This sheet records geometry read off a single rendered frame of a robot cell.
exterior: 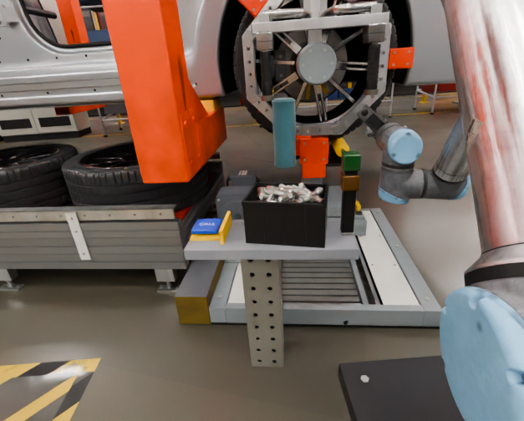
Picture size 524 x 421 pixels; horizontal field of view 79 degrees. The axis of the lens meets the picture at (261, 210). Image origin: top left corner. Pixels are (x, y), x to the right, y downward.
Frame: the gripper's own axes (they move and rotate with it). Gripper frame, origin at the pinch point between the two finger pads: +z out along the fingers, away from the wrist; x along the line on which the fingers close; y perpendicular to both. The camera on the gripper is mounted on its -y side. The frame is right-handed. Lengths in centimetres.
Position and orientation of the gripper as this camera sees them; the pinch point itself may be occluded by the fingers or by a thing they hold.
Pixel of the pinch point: (371, 122)
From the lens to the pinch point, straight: 130.9
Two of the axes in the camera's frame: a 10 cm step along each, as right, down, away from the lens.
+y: 7.4, 6.4, 2.2
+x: 6.7, -6.5, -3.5
